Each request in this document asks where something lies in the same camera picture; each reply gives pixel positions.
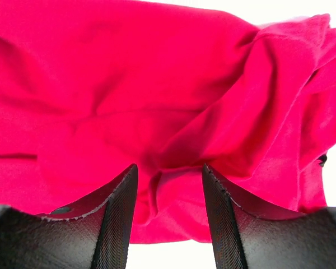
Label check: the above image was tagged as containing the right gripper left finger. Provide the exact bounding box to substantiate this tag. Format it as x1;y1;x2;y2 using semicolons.
0;164;138;268

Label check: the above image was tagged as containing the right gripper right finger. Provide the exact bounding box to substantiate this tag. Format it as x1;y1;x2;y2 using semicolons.
202;165;336;269

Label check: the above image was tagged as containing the red t shirt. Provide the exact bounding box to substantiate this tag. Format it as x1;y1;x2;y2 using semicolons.
0;1;336;243

